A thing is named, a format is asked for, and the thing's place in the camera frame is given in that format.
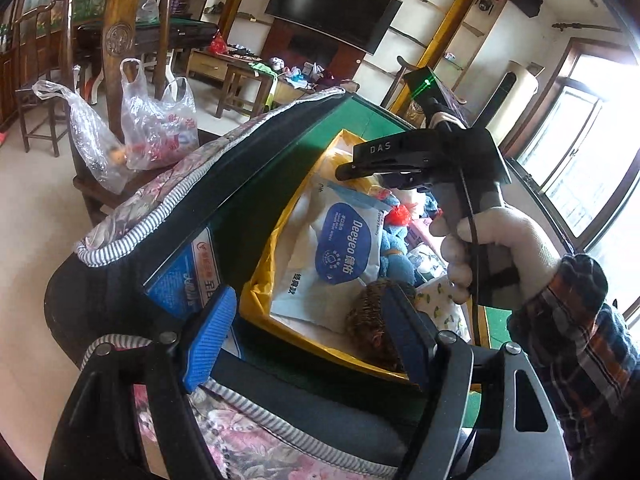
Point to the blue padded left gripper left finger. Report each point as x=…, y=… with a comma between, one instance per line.
x=204, y=336

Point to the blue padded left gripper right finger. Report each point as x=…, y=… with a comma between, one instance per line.
x=412, y=334

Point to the lemon print tissue pack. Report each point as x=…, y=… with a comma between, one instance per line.
x=434, y=298

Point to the brown scouring ball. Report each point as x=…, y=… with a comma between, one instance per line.
x=366, y=329

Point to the light blue towel cloth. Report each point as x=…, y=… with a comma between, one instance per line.
x=394, y=263

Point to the blue white wet wipes pack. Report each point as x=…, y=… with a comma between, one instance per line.
x=337, y=233

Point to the plaid sleeved right forearm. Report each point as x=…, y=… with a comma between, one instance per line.
x=585, y=359

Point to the white gloved right hand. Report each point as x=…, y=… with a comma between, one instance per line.
x=495, y=253

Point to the white standing air conditioner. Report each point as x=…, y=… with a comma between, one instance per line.
x=508, y=101

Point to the red mesh scrubber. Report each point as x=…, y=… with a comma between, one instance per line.
x=399, y=215

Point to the yellow storage tray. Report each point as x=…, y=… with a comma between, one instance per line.
x=256, y=295

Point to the window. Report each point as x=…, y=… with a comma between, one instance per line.
x=577, y=156

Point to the clear plastic bag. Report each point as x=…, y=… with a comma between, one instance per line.
x=93, y=140
x=157, y=132

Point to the wooden chair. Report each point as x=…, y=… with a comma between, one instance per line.
x=118, y=37

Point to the wall television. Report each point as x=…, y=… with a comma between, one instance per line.
x=360, y=23

